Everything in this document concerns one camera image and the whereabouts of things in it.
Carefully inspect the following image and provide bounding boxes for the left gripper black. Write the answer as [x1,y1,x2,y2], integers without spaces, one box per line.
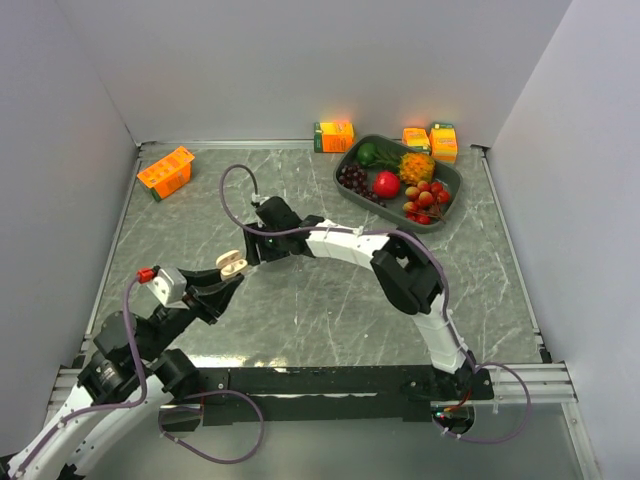
[139,264,243,360]

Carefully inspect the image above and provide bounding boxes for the beige earbud charging case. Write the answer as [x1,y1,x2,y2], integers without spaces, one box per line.
[216,249,249,280]

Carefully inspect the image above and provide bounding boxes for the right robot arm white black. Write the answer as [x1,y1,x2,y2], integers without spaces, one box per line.
[242,197,475,399]

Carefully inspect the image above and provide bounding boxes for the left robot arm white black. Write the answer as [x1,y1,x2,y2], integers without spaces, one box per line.
[1,259,248,479]

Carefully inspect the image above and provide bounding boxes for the purple grape bunch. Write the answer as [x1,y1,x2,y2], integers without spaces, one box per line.
[337,165,386,207]

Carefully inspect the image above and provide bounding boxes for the orange juice carton centre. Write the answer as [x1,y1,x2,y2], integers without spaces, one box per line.
[313,122,355,153]

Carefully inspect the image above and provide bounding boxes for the green lime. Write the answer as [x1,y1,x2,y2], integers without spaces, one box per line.
[356,143,378,167]

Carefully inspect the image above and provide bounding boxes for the orange juice carton left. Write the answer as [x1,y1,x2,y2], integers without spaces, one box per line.
[137,146,195,202]

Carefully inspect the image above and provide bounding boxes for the red apple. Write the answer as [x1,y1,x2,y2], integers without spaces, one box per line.
[372,171,401,199]

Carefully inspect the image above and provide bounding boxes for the green leafy sprig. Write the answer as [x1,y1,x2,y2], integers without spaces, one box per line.
[373,148,403,172]

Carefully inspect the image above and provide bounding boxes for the orange spiky fruit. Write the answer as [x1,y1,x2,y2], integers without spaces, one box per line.
[398,152,436,186]

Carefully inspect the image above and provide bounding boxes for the red cherry bunch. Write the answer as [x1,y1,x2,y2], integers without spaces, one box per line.
[403,181,452,225]

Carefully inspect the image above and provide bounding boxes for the orange juice carton lying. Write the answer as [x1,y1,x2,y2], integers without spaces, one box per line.
[402,127,431,154]

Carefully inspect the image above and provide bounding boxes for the dark grey fruit tray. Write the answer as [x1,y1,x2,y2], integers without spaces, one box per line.
[334,135,462,233]

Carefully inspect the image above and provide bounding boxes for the orange juice carton right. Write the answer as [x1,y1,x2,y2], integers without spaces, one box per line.
[429,123,458,164]

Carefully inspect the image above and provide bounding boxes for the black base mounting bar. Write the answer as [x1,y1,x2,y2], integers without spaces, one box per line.
[168,365,494,426]

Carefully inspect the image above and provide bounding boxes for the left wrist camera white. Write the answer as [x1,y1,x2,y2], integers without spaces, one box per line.
[148,267,188,309]

